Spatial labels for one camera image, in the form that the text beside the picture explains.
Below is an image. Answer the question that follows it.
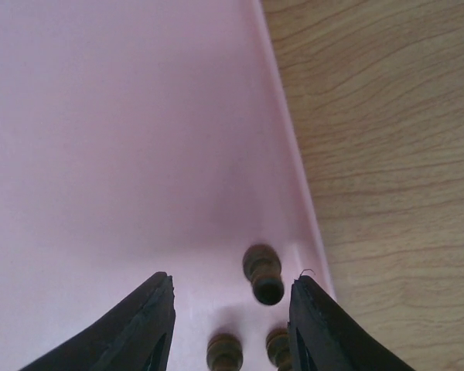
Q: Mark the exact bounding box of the pink plastic tray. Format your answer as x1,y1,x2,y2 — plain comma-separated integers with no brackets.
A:
0,1,333,370

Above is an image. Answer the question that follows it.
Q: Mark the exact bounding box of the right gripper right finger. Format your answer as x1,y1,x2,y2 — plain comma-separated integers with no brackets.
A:
288,277,412,371

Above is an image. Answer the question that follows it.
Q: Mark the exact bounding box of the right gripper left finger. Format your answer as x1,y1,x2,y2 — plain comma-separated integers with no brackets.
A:
23,272,176,370

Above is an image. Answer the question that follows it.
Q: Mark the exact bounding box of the dark pawn chess piece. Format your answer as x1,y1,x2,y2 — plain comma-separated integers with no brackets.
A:
242,243,285,306

